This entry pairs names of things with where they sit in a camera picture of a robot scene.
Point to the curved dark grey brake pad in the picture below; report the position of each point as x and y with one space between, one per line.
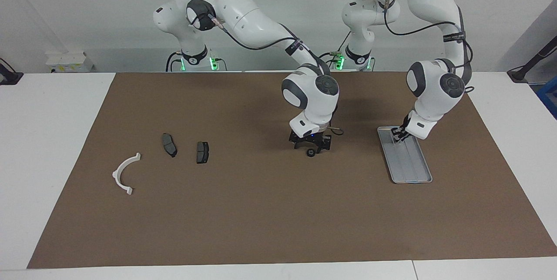
168 144

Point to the silver metal tray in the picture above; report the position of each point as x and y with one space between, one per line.
413 166

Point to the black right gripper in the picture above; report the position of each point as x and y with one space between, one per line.
311 138

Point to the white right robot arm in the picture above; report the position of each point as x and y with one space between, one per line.
243 14

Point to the black stand foot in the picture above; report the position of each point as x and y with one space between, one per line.
11 77

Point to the rectangular dark grey brake pad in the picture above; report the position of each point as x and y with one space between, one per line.
202 153

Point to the brown table mat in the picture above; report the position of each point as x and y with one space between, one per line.
278 210

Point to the white box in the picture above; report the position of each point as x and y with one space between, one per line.
65 60

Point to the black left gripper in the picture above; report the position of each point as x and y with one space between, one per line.
405 124

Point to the black angled stand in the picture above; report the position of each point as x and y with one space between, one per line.
518 74

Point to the large black bearing gear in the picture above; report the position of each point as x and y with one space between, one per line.
310 153

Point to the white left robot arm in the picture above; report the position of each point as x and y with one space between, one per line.
435 84

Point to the blue bin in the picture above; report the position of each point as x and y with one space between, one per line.
549 97

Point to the white curved plastic bracket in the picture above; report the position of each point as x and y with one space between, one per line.
115 174

